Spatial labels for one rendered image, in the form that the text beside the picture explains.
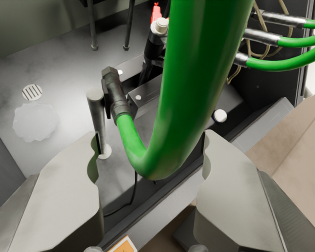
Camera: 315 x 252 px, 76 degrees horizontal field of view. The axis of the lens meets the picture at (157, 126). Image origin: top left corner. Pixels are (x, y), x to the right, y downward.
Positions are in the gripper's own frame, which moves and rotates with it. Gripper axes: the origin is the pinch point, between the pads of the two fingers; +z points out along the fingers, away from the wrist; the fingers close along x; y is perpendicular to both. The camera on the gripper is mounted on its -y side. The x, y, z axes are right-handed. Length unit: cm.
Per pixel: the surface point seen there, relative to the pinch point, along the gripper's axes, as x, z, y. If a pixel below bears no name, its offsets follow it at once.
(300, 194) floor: 111, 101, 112
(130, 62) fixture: -4.7, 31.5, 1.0
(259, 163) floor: 79, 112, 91
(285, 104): 34, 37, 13
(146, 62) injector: -1.2, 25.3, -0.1
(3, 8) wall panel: -30.5, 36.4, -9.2
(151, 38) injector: -0.2, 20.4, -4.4
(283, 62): 16.4, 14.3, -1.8
